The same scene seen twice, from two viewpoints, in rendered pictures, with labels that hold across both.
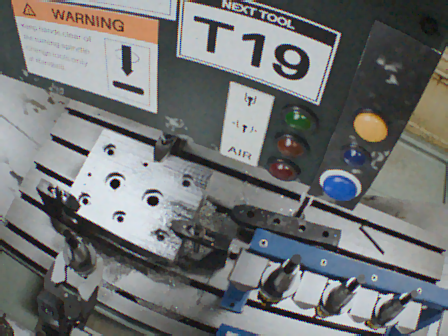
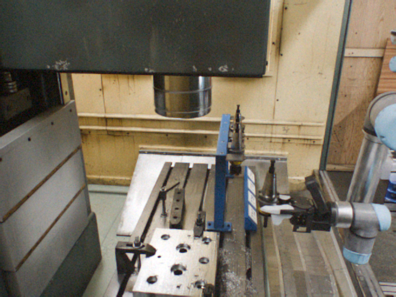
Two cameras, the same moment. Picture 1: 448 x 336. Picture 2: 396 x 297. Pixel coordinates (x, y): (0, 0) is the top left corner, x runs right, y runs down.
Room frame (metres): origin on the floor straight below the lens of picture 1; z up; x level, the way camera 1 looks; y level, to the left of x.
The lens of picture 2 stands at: (0.52, 1.06, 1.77)
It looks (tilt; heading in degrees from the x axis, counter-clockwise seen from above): 23 degrees down; 264
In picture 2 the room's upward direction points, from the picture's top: straight up
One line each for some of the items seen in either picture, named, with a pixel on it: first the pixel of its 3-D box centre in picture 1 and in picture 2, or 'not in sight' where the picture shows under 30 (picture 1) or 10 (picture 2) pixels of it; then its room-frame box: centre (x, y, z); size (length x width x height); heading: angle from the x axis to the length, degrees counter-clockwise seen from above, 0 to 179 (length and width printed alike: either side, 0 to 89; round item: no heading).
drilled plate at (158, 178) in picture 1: (133, 195); (180, 264); (0.48, 0.19, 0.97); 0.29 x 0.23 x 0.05; 77
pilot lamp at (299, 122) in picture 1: (298, 121); not in sight; (0.20, -0.04, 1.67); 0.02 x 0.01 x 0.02; 77
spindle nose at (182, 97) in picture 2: not in sight; (182, 88); (0.46, 0.15, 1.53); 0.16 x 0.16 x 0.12
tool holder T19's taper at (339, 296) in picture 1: (346, 291); (237, 129); (0.22, -0.22, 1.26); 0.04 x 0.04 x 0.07
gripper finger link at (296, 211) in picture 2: (56, 284); (293, 209); (0.15, 0.25, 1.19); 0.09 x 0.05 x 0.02; 1
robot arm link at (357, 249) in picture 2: not in sight; (357, 240); (-0.07, 0.26, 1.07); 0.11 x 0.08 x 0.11; 69
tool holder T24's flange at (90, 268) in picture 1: (79, 256); (268, 197); (0.21, 0.21, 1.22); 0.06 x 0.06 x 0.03
